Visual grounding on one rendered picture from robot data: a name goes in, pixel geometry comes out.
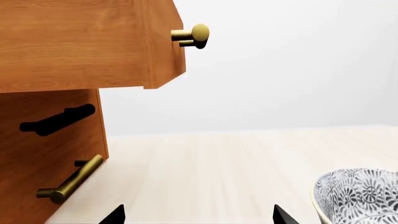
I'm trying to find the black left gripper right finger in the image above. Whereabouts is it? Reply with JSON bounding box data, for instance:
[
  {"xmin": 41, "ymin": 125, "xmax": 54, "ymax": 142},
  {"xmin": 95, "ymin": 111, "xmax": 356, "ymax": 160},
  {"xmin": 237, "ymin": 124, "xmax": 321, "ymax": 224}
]
[{"xmin": 273, "ymin": 203, "xmax": 300, "ymax": 224}]

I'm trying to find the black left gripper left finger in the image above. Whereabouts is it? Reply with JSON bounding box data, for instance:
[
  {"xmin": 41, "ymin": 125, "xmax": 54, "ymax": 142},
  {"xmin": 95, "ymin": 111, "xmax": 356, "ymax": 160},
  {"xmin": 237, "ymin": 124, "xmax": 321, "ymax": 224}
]
[{"xmin": 98, "ymin": 203, "xmax": 126, "ymax": 224}]

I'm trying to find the black and white patterned bowl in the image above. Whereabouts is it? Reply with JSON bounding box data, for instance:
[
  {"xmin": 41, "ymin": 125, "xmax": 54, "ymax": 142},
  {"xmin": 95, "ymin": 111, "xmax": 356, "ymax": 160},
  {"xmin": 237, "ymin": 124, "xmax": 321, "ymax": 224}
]
[{"xmin": 310, "ymin": 167, "xmax": 398, "ymax": 224}]

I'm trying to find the wooden drawer cabinet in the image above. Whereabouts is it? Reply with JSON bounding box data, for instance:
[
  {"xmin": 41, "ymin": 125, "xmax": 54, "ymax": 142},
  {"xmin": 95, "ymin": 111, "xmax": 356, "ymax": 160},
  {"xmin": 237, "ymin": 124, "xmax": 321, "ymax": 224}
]
[{"xmin": 0, "ymin": 88, "xmax": 110, "ymax": 224}]

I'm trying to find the open wooden drawer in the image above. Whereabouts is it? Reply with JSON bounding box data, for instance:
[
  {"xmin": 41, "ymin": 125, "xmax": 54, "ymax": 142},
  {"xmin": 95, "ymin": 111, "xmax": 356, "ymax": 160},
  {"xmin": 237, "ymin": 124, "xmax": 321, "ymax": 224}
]
[{"xmin": 0, "ymin": 0, "xmax": 188, "ymax": 93}]

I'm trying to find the brass bar drawer handle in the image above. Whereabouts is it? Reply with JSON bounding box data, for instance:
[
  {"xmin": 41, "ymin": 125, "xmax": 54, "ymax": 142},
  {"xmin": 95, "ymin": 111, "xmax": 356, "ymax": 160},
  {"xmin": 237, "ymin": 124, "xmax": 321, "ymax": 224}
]
[{"xmin": 35, "ymin": 154, "xmax": 104, "ymax": 205}]

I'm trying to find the brass handle on open drawer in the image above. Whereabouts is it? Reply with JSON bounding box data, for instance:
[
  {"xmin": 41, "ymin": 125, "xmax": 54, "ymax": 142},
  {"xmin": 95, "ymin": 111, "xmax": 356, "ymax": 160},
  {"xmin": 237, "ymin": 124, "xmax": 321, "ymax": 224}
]
[{"xmin": 170, "ymin": 23, "xmax": 210, "ymax": 50}]

